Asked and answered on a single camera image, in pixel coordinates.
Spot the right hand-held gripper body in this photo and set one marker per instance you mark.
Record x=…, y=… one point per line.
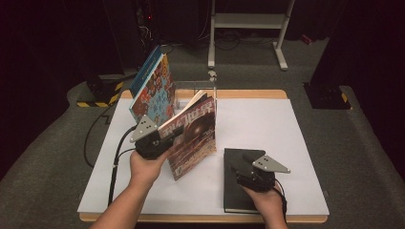
x=258, y=179

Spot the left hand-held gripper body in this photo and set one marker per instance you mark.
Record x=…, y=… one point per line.
x=149, y=144

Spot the thin glossy magazine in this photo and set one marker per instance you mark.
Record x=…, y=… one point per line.
x=194, y=140

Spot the black hardcover notebook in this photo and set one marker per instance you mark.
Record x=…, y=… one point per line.
x=232, y=197

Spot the clear acrylic book rack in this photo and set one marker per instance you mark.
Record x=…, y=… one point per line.
x=184, y=95

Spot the teal picture book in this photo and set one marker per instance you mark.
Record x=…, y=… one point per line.
x=156, y=98

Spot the dark blue picture book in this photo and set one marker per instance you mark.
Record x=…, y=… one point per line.
x=144, y=71

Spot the person's right hand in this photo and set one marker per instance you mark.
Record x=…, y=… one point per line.
x=269, y=203

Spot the person's left hand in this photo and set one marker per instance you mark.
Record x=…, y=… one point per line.
x=144, y=171

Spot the wooden table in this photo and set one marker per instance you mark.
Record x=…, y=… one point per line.
x=254, y=93

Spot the black yellow striped stand base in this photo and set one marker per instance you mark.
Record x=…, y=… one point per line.
x=102, y=92

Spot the white metal stand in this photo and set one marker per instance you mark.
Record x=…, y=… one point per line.
x=248, y=21

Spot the small red object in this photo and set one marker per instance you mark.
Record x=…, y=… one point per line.
x=306, y=39

